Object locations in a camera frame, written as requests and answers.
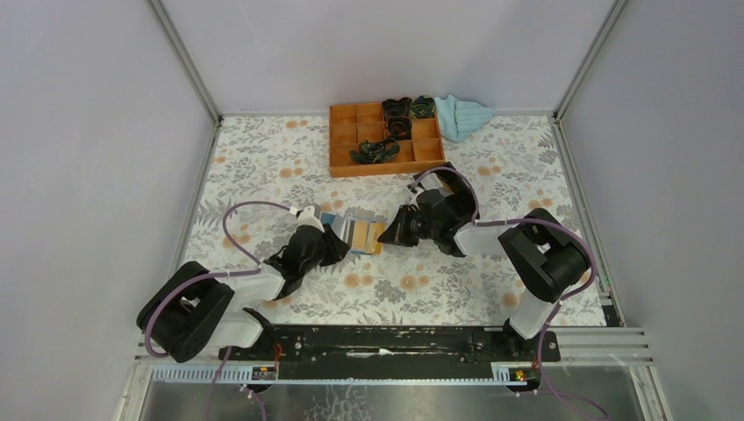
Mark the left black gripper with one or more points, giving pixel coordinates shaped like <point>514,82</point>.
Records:
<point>336,248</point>

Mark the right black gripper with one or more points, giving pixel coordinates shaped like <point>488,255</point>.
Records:
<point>397,234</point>

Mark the blue leather card holder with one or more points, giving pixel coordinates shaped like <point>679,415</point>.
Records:
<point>341,226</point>

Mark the gold black credit card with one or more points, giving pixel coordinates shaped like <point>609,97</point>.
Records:
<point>365,236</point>

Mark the orange compartment tray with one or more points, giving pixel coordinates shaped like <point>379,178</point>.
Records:
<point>352,123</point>

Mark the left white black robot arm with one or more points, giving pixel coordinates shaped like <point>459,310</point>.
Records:
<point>197,308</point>

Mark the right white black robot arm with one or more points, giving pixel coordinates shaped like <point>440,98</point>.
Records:
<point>548,258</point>

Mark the white card in box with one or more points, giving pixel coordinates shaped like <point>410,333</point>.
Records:
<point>434,182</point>

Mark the black tangled band pile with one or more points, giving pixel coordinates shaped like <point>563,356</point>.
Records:
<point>380,152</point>

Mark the black rolled band centre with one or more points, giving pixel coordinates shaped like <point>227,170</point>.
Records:
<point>399,127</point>

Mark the black rolled band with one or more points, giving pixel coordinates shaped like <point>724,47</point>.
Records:
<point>423,107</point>
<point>396,108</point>
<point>399,127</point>

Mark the light blue folded cloth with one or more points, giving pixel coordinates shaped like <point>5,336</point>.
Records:
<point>459,119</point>

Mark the black rolled band top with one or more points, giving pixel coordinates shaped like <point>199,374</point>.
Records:
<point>423,107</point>

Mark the black rolled band left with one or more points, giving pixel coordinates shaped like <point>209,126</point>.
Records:
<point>396,108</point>

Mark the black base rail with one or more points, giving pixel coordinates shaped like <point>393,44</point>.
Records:
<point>382,353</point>

